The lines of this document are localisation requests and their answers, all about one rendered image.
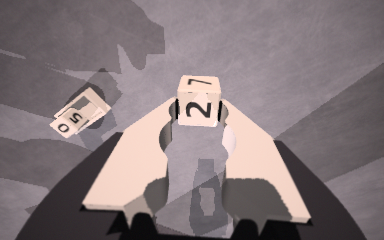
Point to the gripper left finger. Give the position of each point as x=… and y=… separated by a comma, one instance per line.
x=125, y=175

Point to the white rectangular tray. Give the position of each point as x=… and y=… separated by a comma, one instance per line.
x=89, y=104

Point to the white number cube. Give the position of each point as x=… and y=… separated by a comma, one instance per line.
x=198, y=100
x=69, y=122

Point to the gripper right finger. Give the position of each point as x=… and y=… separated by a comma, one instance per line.
x=266, y=182

